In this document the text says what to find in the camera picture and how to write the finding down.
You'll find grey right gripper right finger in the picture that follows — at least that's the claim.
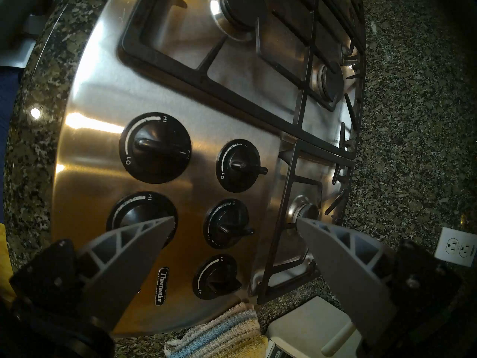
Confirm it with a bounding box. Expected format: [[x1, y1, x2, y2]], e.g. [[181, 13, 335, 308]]
[[296, 216, 463, 349]]

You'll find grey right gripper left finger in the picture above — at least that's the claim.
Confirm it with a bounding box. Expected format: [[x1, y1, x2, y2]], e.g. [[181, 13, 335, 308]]
[[9, 216, 176, 333]]

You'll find large black stove knob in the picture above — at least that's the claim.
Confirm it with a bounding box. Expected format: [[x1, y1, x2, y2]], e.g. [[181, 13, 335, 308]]
[[106, 191, 179, 246], [119, 112, 192, 184]]

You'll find small black stove knob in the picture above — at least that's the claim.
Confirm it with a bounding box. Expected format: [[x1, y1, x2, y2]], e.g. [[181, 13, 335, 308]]
[[203, 199, 256, 249], [215, 139, 268, 193], [192, 254, 243, 300]]

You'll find white kitchen appliance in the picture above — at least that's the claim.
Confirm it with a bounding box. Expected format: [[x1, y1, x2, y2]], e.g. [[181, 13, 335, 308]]
[[265, 296, 364, 358]]

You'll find small black capped gas burner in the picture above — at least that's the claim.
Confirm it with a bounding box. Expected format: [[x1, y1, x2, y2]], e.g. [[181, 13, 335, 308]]
[[287, 195, 321, 231]]

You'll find narrow black cast iron grate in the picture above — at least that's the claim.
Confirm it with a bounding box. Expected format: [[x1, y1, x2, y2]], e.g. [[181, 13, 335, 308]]
[[256, 139, 354, 305]]

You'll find striped blue yellow dish towel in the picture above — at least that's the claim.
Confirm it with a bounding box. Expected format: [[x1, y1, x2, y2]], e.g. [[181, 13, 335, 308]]
[[164, 302, 269, 358]]

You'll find dark blue cloth cover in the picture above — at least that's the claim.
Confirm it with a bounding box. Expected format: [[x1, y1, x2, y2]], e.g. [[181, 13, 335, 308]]
[[0, 68, 23, 225]]

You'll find stainless steel gas cooktop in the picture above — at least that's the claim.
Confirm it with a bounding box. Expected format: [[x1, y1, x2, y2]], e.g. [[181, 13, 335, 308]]
[[50, 0, 367, 337]]

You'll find wide black cast iron grate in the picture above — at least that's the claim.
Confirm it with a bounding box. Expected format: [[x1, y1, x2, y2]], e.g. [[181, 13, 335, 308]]
[[119, 0, 367, 160]]

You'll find white wall power outlet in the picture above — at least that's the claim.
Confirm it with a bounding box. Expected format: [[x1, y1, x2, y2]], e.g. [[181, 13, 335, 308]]
[[434, 227, 477, 267]]

